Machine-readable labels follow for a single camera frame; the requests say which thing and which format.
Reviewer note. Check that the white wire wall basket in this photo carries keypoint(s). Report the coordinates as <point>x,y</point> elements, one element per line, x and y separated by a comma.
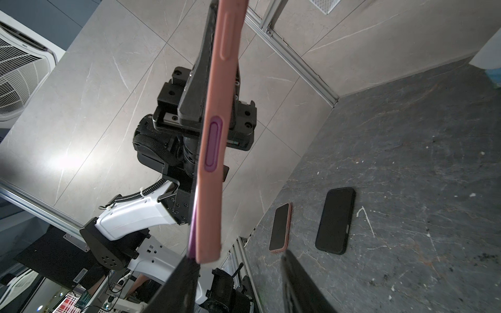
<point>325,6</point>

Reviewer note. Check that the small phone pink case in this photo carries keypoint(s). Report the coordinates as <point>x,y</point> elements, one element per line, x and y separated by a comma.
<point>280,228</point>

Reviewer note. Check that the ceiling air conditioner vent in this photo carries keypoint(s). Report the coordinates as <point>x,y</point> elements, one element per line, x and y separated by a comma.
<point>27,59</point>

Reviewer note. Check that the blue tissue packet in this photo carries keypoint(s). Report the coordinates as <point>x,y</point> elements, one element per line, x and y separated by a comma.
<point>488,59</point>

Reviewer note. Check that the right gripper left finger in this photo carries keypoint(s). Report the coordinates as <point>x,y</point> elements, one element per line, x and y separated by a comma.
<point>178,294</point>

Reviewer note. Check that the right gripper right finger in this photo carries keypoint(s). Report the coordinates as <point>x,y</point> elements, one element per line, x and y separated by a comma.
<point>300,294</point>

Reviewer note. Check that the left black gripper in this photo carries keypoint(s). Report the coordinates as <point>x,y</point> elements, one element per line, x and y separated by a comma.
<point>181,102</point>

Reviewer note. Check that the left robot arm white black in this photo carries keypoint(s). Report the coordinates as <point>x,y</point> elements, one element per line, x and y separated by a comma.
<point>161,236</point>

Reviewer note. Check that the black phone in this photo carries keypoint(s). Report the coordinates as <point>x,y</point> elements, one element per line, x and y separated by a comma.
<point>334,227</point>

